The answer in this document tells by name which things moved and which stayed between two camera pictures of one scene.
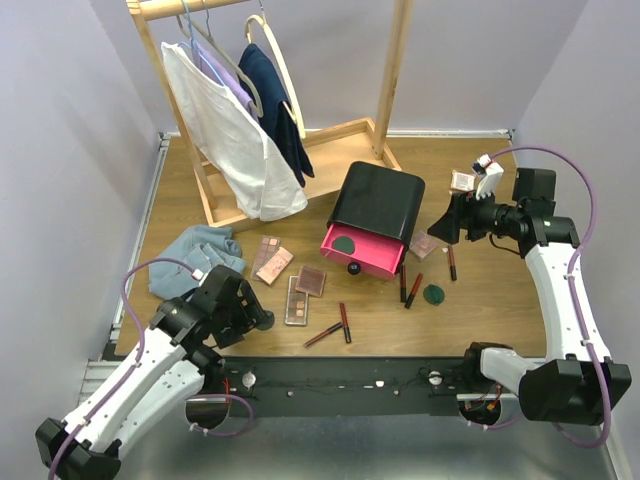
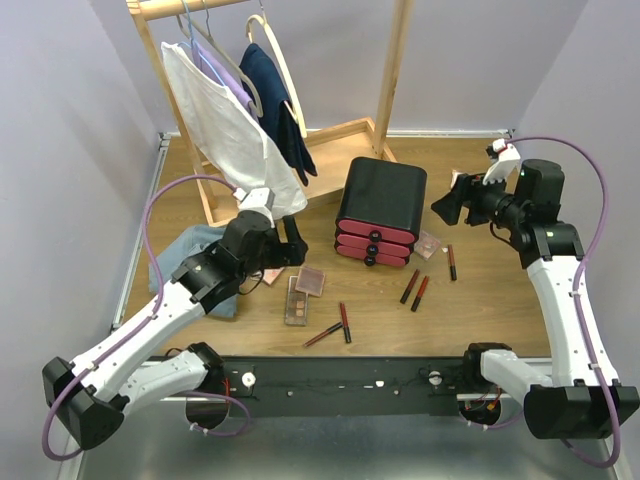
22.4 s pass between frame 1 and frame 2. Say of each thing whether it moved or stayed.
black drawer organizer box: moved
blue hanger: stayed
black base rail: stayed
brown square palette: stayed
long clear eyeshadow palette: stayed
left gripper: moved
